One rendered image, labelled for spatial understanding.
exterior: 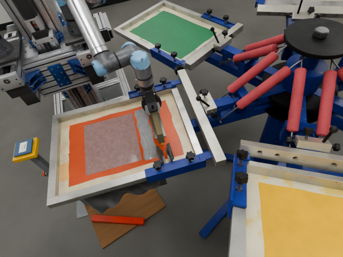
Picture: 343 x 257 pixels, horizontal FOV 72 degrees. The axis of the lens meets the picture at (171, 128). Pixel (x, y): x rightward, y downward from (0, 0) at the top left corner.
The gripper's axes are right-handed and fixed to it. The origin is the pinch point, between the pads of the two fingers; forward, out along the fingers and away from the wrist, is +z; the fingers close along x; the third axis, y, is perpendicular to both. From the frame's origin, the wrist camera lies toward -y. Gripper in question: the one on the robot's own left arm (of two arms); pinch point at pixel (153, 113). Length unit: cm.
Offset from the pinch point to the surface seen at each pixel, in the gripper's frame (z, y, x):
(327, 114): -7, -33, -73
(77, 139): 13.6, 7.4, 46.3
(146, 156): 13.1, -16.4, 9.8
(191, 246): 109, -47, -1
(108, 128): 13.6, 9.8, 27.7
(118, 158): 13.5, -12.6, 24.8
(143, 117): 13.2, 10.6, 6.7
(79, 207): 108, 9, 86
